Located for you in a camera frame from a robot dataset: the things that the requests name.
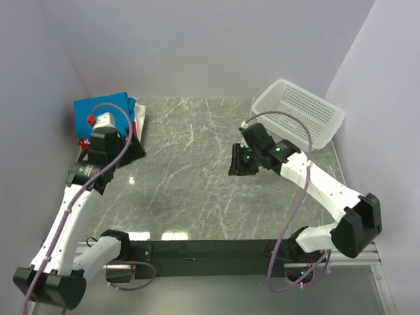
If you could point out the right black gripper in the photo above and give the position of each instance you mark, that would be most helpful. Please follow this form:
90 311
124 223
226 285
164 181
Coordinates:
237 167

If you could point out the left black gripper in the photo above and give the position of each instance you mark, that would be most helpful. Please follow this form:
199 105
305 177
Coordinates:
134 151

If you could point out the blue t shirt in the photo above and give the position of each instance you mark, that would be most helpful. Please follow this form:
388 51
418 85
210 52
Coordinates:
98 110

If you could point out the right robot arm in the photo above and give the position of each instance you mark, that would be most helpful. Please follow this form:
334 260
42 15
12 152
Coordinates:
357 217

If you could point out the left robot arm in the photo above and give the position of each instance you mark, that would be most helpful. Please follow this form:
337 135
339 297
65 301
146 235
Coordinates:
55 275

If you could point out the white plastic basket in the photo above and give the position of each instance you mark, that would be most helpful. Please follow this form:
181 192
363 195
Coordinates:
320 117

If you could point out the folded red Coca-Cola shirt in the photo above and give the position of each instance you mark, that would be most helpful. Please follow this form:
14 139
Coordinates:
140 115

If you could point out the black base bar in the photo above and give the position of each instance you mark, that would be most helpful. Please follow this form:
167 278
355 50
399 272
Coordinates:
176 258

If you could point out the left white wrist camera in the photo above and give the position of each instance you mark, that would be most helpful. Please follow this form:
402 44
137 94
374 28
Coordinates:
100 121

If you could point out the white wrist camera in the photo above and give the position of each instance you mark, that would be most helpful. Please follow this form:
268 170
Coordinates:
243 143
100 121

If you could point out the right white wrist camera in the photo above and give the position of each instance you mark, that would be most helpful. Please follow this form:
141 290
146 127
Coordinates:
243 143

